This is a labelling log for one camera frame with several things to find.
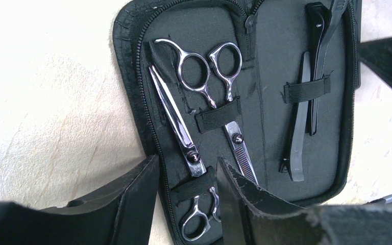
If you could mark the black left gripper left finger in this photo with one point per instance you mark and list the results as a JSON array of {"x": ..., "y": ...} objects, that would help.
[{"x": 120, "y": 212}]

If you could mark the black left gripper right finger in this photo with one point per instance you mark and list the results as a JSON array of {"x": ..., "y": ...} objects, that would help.
[{"x": 252, "y": 215}]

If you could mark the silver straight scissors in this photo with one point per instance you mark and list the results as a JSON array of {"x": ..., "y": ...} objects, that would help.
[{"x": 193, "y": 160}]

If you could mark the black zipper tool case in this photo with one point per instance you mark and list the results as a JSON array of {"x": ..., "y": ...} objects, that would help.
[{"x": 272, "y": 35}]

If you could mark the silver thinning scissors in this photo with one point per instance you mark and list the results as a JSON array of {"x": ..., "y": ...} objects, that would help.
[{"x": 232, "y": 129}]

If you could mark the black hair clip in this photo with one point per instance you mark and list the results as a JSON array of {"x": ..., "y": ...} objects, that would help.
[{"x": 313, "y": 82}]

